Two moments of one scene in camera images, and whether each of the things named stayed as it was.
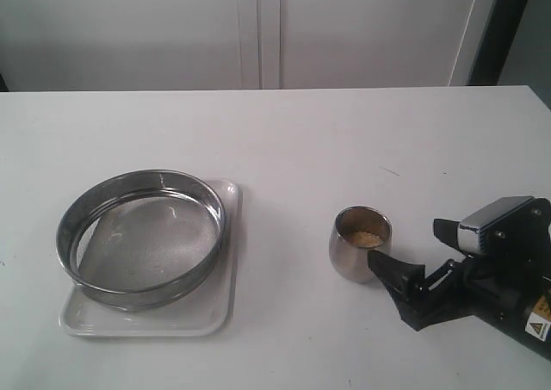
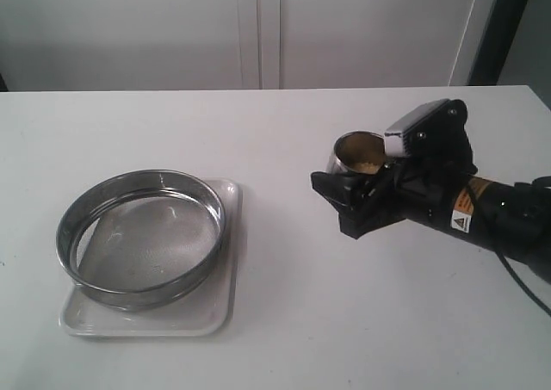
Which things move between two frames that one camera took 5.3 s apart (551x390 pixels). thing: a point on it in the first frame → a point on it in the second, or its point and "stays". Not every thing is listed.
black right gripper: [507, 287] → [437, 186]
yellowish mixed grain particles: [367, 239] → [369, 167]
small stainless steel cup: [355, 231] → [358, 151]
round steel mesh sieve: [141, 241] stays
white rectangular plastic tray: [207, 312] stays
